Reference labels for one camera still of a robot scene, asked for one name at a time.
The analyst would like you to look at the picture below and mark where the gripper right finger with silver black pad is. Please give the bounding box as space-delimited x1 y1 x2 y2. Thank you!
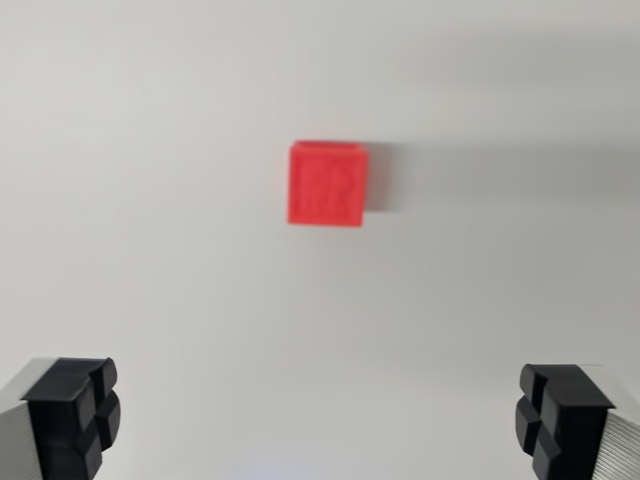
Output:
514 363 640 480

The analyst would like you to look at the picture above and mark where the red embossed cube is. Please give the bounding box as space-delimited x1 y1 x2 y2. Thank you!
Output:
286 140 370 229

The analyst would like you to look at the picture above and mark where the gripper left finger with silver black pad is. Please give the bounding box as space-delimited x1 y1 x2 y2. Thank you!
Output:
0 356 122 480

